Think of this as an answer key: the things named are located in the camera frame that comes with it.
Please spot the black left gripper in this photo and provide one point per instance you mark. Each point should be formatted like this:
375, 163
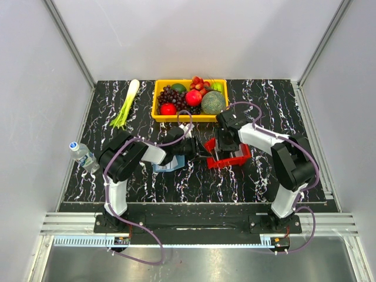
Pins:
197, 149

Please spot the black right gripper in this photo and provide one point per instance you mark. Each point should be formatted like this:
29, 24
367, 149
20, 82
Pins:
222, 145

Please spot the red plastic card tray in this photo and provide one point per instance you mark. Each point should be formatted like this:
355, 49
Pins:
222, 159

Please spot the blue leather card holder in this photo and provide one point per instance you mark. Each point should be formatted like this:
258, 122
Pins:
177, 162

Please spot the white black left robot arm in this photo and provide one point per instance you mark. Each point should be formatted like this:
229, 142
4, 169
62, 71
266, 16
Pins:
120, 158

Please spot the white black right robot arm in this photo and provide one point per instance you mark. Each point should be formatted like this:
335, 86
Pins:
294, 165

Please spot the green netted melon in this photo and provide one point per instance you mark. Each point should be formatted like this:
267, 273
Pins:
213, 103

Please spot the dark blueberry cluster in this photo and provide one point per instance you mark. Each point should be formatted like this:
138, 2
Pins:
194, 110

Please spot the red pomegranate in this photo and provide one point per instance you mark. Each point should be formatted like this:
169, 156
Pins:
193, 97

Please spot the red lychee cluster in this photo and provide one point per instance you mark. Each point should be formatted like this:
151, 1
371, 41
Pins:
199, 83

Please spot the red tomato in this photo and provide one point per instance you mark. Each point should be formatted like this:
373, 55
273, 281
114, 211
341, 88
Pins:
168, 109

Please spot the dark green avocado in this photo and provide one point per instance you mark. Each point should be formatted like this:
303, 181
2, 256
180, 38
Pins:
178, 87

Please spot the dark purple grape bunch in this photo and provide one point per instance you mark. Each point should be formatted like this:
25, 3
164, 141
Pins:
167, 95

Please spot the green white celery stalk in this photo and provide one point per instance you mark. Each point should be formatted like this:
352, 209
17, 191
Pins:
121, 119

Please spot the clear plastic water bottle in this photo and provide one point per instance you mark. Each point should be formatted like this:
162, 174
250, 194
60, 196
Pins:
83, 157

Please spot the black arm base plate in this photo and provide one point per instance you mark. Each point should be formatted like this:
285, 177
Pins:
248, 223

